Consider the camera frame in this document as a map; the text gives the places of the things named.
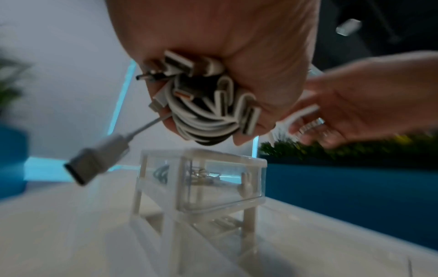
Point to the person's right hand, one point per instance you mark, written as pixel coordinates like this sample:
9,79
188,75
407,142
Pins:
376,100

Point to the person's left hand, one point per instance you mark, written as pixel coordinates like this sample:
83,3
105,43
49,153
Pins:
222,27

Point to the white mini drawer box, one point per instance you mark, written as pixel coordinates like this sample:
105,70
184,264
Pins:
212,186

